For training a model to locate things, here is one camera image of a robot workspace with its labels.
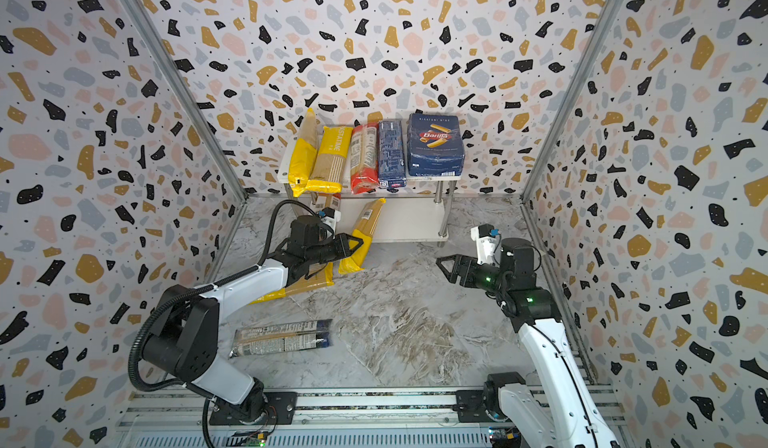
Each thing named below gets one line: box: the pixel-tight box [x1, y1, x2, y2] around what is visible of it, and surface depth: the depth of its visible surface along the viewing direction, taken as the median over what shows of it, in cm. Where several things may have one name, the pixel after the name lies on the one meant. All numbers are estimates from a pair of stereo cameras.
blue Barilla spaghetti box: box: [378, 120, 407, 189], surface depth 81 cm
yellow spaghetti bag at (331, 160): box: [306, 126, 353, 194], surface depth 80 cm
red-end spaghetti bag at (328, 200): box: [316, 192, 342, 212], surface depth 109 cm
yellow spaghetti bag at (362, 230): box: [338, 198, 387, 274], surface depth 91 cm
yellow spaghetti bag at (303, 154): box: [288, 108, 319, 197], surface depth 77 cm
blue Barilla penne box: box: [407, 113, 465, 177], surface depth 80 cm
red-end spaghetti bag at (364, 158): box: [350, 122, 380, 195], surface depth 79 cm
